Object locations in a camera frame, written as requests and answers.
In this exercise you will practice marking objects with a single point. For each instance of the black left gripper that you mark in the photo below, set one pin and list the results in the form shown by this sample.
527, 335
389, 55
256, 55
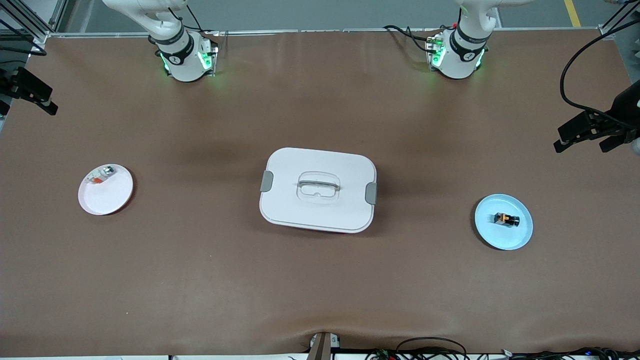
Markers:
625, 111

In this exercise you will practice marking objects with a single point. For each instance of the light blue round plate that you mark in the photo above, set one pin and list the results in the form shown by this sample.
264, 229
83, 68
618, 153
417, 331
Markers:
500, 237

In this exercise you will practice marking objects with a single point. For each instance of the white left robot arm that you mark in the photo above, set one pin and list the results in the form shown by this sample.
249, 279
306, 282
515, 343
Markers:
460, 60

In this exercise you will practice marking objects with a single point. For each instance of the orange and black switch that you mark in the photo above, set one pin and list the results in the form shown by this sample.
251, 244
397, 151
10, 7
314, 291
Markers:
507, 219

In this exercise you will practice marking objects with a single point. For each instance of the pale pink round plate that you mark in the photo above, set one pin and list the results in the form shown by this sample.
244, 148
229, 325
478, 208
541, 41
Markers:
107, 197

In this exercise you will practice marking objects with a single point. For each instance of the aluminium camera post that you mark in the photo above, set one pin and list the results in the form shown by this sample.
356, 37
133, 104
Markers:
320, 350

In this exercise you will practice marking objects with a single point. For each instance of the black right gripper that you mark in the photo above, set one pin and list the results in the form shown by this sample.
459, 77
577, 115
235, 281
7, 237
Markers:
15, 83

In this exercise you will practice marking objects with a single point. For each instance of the small white bracket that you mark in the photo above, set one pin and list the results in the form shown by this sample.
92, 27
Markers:
335, 341

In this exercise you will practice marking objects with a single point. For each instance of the aluminium frame profile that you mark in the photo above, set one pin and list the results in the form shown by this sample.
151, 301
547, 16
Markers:
30, 30
612, 22

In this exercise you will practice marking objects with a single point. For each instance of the white lidded storage box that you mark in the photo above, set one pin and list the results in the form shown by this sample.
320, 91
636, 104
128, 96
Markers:
320, 210

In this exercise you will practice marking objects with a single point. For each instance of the silver and red switch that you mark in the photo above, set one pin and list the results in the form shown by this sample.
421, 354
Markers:
106, 172

